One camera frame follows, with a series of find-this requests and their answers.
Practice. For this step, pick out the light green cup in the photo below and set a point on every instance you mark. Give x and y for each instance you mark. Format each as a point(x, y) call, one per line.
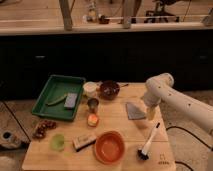
point(57, 142)

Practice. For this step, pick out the wooden eraser block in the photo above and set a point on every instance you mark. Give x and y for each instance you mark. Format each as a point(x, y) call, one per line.
point(83, 141)

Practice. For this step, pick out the white cup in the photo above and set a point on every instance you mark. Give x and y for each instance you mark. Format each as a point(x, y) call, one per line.
point(90, 89)

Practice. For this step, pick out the black office chair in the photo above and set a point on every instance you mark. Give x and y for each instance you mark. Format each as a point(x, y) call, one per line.
point(159, 13)

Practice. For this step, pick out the grey towel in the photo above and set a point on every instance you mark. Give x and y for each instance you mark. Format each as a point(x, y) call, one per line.
point(133, 112)

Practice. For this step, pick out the small metal cup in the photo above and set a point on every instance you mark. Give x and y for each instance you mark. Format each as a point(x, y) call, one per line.
point(93, 105)

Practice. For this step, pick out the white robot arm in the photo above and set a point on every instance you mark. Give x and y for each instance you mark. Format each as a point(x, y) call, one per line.
point(159, 88)

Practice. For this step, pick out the red orange bowl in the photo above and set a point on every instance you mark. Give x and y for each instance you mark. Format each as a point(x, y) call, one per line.
point(109, 147)

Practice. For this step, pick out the orange yellow fruit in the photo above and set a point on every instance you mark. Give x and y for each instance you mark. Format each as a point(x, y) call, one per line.
point(92, 120)

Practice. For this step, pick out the grey blue sponge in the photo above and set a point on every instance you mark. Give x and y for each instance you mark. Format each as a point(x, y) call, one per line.
point(70, 100)

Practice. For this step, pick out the brown grape bunch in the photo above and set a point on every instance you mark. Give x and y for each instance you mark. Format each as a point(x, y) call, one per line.
point(42, 127)

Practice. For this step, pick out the black white dish brush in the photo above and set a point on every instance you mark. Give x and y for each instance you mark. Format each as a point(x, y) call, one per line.
point(142, 151)

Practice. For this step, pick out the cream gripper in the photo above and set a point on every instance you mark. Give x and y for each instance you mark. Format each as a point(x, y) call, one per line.
point(151, 111)

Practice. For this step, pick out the green cucumber slice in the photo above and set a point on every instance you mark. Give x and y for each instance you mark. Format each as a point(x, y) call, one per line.
point(56, 101)

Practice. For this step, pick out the dark brown bowl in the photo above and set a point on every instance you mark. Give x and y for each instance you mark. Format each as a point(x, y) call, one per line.
point(109, 90)

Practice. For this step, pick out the green plastic tray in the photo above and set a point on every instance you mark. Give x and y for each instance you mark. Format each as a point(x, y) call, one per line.
point(56, 86)

